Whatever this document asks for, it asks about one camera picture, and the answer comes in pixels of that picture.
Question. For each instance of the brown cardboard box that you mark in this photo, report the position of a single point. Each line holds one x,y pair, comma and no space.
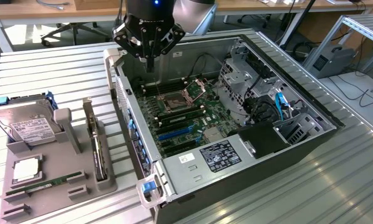
96,4

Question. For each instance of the grey office chair base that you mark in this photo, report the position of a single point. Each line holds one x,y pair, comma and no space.
75,26

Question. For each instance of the silver chipset heat sink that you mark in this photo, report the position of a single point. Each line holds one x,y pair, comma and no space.
213,135

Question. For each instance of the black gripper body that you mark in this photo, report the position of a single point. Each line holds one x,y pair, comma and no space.
149,14

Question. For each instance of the grey controller box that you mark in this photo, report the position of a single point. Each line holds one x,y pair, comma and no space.
332,63

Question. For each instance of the green motherboard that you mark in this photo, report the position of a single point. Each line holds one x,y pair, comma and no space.
219,117

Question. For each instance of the wooden desk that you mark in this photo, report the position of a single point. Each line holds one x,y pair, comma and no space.
329,8
19,11

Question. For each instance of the black office chair base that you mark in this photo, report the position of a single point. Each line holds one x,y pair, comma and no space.
263,17

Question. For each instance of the aluminium frame table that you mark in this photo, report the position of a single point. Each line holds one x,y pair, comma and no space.
360,22

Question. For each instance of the black slanted pole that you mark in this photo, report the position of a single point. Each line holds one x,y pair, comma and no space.
299,22

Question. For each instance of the open black PC case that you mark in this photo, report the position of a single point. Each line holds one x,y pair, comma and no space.
299,151

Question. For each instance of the thin locking lever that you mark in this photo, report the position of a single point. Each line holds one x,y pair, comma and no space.
157,88

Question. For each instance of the grey plastic parts rack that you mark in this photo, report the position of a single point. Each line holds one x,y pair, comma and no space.
56,161

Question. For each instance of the silver hard disk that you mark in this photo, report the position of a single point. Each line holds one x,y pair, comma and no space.
28,123

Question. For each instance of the metal drive cage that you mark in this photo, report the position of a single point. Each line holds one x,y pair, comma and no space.
236,77

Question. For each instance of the CPU socket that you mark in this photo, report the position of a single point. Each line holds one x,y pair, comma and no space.
173,102

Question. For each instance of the graphics card with black cooler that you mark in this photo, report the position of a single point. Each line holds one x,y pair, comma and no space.
99,158

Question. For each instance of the blue case latch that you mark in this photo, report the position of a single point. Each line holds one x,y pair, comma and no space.
148,187

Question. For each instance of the black expansion slot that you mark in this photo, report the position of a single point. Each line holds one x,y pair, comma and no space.
179,144
173,127
181,149

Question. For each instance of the green RAM stick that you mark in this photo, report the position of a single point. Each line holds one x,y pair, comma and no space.
60,179
179,119

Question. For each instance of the silver CPU chip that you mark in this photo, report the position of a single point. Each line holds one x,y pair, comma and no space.
25,169

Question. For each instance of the black plastic fan shroud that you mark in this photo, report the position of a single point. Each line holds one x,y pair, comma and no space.
261,140

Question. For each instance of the metal disk bay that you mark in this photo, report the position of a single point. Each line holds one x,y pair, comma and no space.
295,133

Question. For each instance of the blue expansion slot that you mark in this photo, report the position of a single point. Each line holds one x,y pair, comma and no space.
173,134

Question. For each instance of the metal socket cover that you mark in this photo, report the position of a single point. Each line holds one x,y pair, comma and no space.
197,82

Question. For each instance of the grey power supply unit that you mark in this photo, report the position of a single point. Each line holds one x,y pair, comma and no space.
187,172

